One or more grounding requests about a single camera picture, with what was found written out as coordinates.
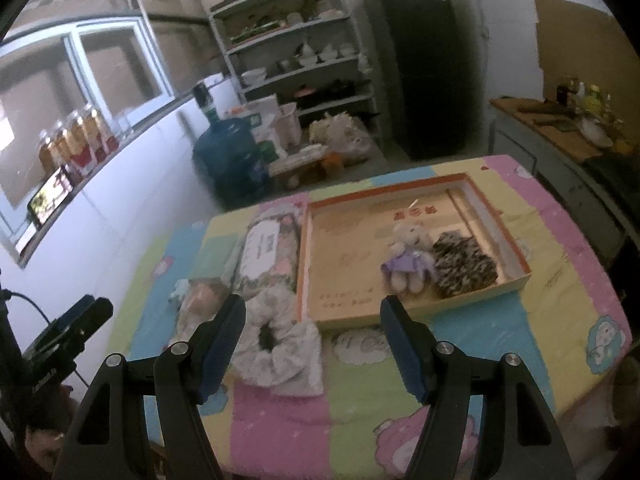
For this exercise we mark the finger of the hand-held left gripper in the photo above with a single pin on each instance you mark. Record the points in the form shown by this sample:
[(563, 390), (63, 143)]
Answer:
[(87, 317)]

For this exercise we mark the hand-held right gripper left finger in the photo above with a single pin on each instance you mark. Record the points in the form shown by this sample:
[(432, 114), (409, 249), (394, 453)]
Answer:
[(224, 345)]

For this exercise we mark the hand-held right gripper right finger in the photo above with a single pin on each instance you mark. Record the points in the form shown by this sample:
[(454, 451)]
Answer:
[(400, 350)]

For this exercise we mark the person's left hand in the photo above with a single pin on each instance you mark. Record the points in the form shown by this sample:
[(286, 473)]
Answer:
[(47, 445)]

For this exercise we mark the pink tissue pack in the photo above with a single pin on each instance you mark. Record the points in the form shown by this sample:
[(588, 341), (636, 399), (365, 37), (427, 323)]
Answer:
[(200, 307)]

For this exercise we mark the small pale plush toy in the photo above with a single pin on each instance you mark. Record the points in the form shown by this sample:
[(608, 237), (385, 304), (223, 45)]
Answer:
[(178, 292)]

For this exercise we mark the teddy bear in purple dress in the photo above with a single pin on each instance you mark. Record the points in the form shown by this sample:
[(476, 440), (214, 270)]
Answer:
[(407, 260)]

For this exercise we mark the floral tissue pack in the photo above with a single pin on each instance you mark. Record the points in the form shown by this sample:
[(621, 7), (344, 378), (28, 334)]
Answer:
[(267, 255)]

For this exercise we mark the leopard print cloth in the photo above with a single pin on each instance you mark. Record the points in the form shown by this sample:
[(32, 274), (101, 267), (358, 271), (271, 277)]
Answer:
[(462, 265)]

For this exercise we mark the phone with lit screen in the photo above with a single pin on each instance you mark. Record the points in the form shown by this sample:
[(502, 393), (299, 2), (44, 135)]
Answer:
[(50, 195)]

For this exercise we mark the row of drink bottles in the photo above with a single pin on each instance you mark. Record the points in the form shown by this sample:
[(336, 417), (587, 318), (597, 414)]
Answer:
[(80, 140)]

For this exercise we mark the blue water jug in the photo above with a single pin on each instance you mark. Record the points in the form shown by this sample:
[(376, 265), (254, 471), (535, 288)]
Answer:
[(227, 160)]

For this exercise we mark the low wooden stool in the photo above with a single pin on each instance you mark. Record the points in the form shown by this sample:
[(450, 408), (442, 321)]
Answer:
[(300, 162)]

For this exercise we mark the plastic bag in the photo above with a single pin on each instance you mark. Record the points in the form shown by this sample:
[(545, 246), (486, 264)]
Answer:
[(340, 135)]

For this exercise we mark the white carton with green label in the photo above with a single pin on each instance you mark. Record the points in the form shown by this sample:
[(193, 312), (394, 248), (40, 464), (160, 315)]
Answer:
[(262, 125)]

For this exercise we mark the wooden counter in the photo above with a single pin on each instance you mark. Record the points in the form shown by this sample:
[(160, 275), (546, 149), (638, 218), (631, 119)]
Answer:
[(545, 130)]

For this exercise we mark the black refrigerator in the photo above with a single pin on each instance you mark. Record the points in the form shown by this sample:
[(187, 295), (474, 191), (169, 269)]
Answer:
[(420, 70)]

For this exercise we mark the grey metal shelf rack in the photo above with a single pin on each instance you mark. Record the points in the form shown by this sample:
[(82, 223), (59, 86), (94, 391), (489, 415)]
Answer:
[(300, 45)]

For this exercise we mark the cluster of condiment bottles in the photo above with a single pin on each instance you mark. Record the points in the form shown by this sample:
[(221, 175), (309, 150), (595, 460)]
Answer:
[(592, 105)]

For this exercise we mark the window frame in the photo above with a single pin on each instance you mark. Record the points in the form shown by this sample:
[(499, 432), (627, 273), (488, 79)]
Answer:
[(70, 50)]

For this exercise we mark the cardboard sheet on wall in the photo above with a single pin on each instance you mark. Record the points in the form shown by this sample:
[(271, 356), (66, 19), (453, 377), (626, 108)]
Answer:
[(575, 45)]

